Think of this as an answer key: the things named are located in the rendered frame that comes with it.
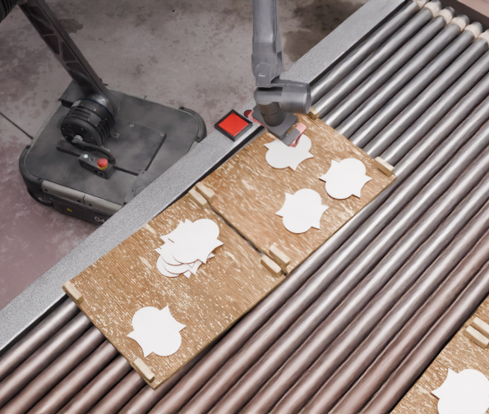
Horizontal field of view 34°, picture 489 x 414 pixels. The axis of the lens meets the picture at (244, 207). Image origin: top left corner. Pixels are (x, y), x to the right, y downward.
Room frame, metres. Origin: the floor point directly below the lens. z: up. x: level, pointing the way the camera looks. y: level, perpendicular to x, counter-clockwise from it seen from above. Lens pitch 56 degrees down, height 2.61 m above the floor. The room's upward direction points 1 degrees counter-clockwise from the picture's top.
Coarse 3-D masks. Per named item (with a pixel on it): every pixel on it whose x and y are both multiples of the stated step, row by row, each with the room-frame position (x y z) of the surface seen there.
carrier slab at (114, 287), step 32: (160, 224) 1.08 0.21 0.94; (224, 224) 1.08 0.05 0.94; (128, 256) 0.99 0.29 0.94; (224, 256) 0.98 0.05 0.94; (256, 256) 0.98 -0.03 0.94; (96, 288) 0.90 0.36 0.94; (128, 288) 0.90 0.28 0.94; (160, 288) 0.90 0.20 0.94; (192, 288) 0.90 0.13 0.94; (224, 288) 0.89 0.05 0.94; (256, 288) 0.89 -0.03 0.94; (96, 320) 0.82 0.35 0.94; (128, 320) 0.81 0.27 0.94; (192, 320) 0.81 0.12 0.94; (224, 320) 0.81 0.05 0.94; (128, 352) 0.73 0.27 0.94; (192, 352) 0.73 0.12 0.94; (160, 384) 0.66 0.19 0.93
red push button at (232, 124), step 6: (234, 114) 1.44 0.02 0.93; (228, 120) 1.42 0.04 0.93; (234, 120) 1.42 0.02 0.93; (240, 120) 1.42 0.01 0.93; (222, 126) 1.40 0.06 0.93; (228, 126) 1.40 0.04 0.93; (234, 126) 1.40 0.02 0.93; (240, 126) 1.40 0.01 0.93; (228, 132) 1.38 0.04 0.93; (234, 132) 1.38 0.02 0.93
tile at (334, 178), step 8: (344, 160) 1.26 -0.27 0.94; (352, 160) 1.26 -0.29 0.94; (336, 168) 1.24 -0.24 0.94; (344, 168) 1.24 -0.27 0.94; (352, 168) 1.24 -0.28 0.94; (360, 168) 1.24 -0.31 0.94; (328, 176) 1.21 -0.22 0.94; (336, 176) 1.21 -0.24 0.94; (344, 176) 1.21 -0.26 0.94; (352, 176) 1.21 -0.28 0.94; (360, 176) 1.21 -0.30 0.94; (328, 184) 1.19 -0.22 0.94; (336, 184) 1.19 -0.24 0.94; (344, 184) 1.19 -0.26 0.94; (352, 184) 1.19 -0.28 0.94; (360, 184) 1.19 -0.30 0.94; (328, 192) 1.16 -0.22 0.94; (336, 192) 1.16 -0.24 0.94; (344, 192) 1.16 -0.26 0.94; (352, 192) 1.16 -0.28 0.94
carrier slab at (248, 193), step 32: (320, 128) 1.38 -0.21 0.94; (256, 160) 1.28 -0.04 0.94; (320, 160) 1.27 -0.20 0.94; (224, 192) 1.17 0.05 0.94; (256, 192) 1.17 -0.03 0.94; (288, 192) 1.17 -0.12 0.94; (320, 192) 1.17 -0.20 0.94; (256, 224) 1.07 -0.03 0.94; (320, 224) 1.07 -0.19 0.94; (288, 256) 0.98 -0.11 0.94
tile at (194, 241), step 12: (192, 228) 1.04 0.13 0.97; (204, 228) 1.04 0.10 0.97; (216, 228) 1.04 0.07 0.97; (180, 240) 1.01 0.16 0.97; (192, 240) 1.01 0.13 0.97; (204, 240) 1.01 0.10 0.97; (216, 240) 1.01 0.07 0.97; (180, 252) 0.98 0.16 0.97; (192, 252) 0.98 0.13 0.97; (204, 252) 0.97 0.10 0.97
